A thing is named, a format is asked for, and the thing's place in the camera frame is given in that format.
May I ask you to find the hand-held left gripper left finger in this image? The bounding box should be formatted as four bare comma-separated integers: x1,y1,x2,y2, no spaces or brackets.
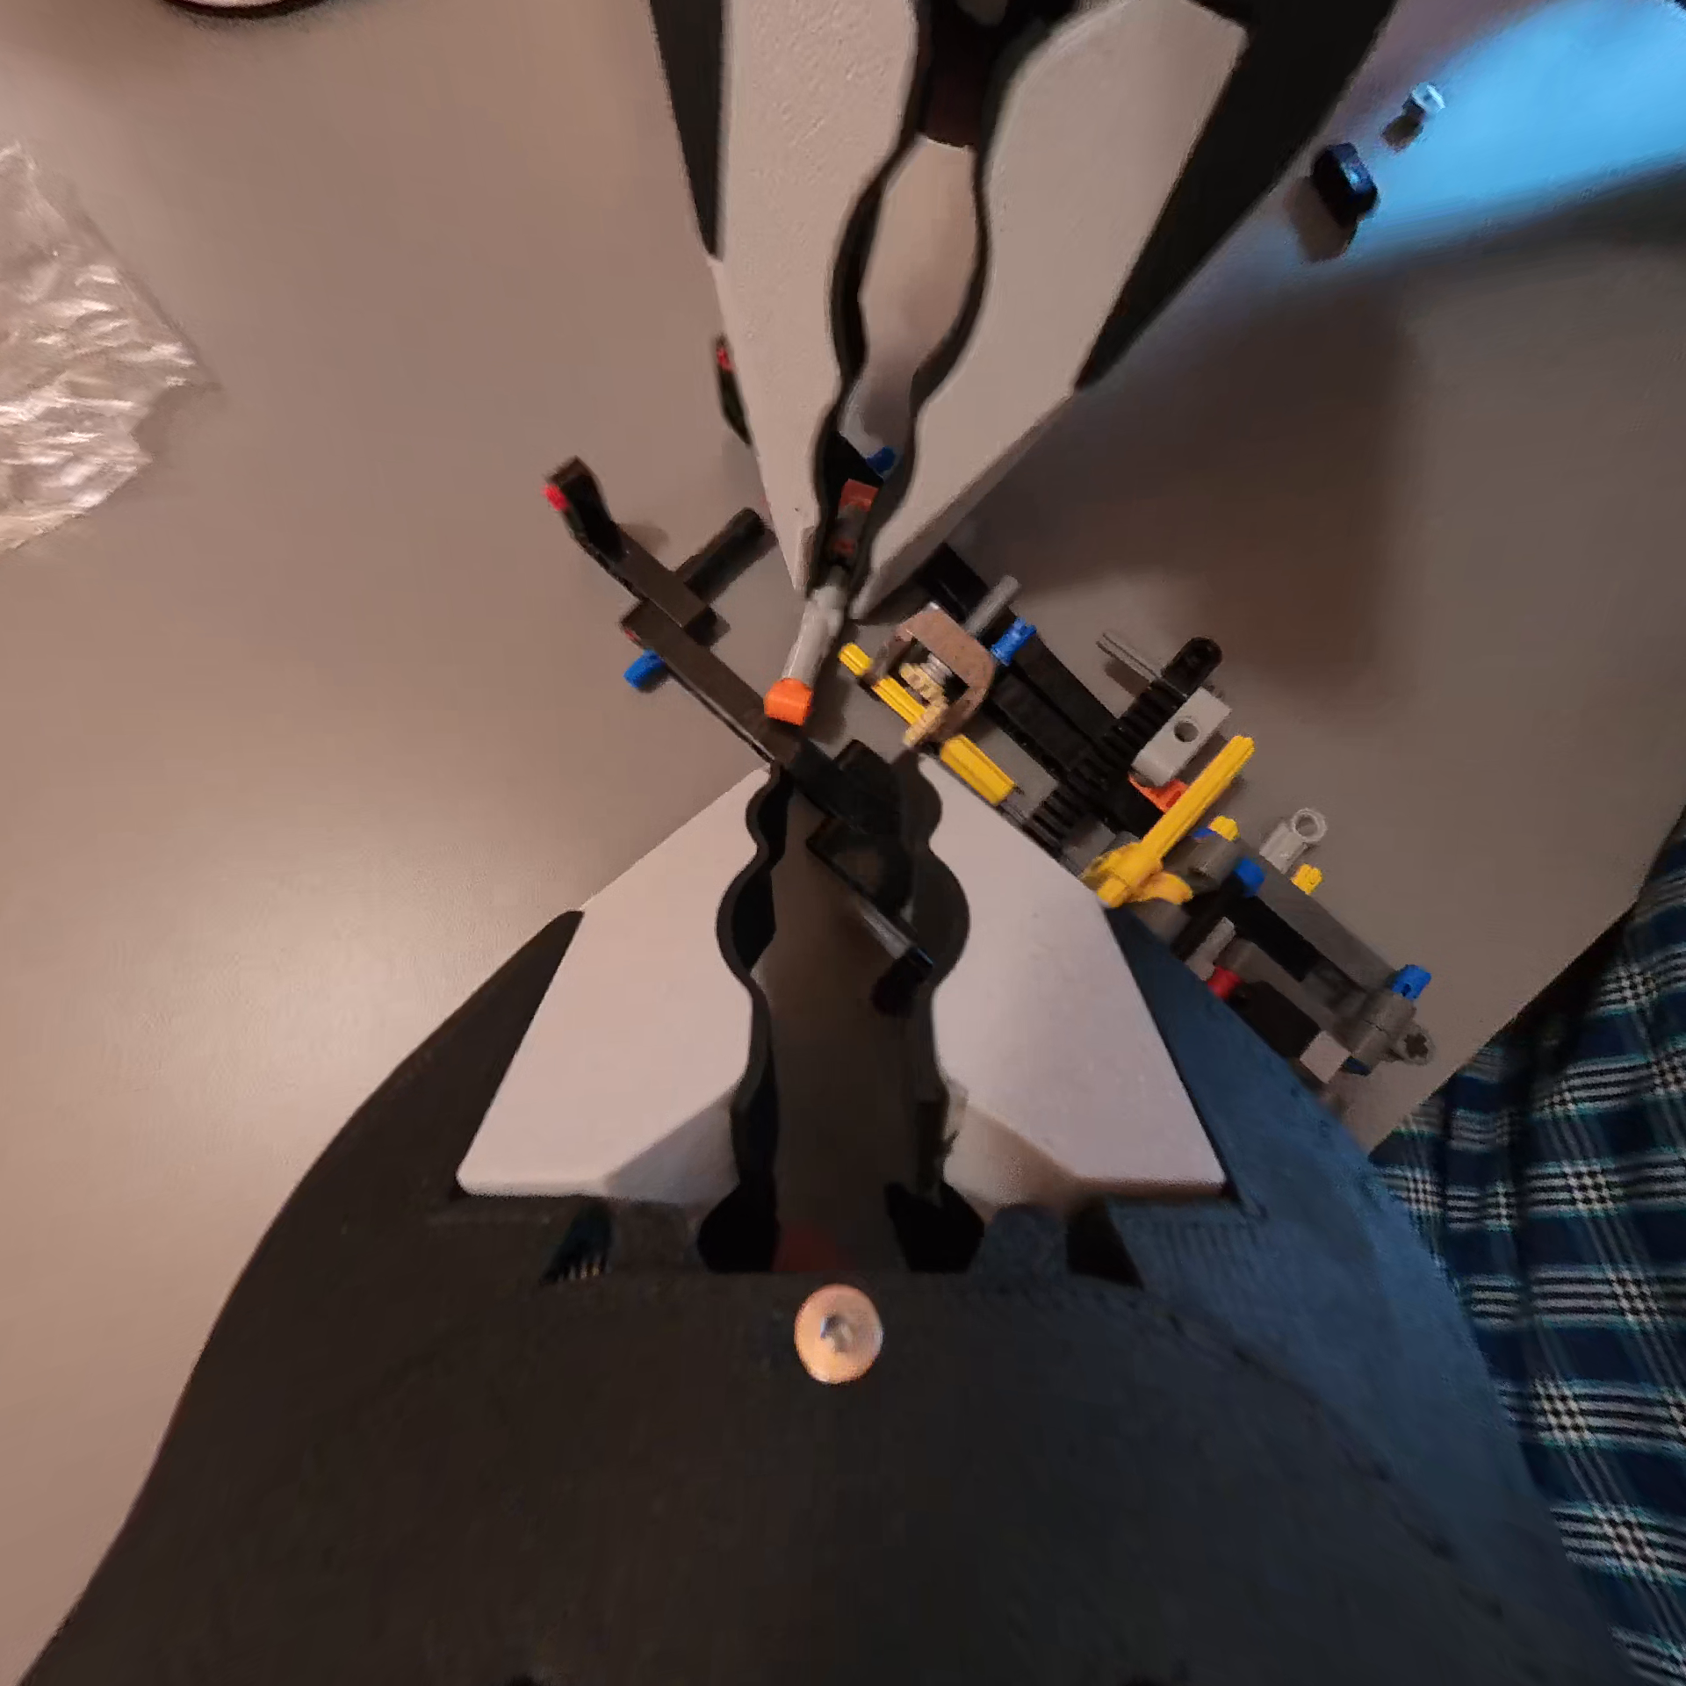
456,767,793,1247

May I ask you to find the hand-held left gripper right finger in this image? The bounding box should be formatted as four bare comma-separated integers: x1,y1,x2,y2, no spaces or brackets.
906,775,1230,1268

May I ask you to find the clear plastic bag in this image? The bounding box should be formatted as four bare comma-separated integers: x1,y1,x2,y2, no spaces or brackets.
0,142,219,555

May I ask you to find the multicolour lego gear assembly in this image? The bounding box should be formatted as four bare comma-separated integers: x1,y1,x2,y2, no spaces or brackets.
838,546,1438,1087

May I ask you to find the blue plaid shirt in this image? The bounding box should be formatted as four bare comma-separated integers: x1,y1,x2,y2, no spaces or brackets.
1368,817,1686,1686

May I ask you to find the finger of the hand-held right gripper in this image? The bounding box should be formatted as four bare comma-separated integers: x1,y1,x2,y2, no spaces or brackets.
710,0,924,599
842,13,1248,620

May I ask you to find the small black lego piece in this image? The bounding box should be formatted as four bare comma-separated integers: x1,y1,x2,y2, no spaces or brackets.
1310,142,1381,225

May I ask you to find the black lego arm assembly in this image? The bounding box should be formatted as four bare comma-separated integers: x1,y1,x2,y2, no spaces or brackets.
542,453,940,1016

